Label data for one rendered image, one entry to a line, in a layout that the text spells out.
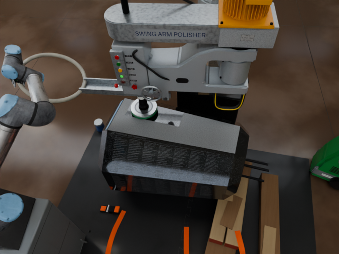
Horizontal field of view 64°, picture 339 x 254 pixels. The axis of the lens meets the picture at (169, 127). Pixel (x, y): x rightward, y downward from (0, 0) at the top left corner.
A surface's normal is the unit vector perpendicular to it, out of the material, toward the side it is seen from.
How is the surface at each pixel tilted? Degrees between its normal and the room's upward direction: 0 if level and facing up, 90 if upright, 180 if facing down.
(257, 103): 0
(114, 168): 45
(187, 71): 90
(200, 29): 90
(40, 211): 0
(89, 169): 0
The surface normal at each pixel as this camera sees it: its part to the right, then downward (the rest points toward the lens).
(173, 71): -0.11, 0.80
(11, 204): 0.76, -0.40
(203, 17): -0.05, -0.60
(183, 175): -0.21, 0.13
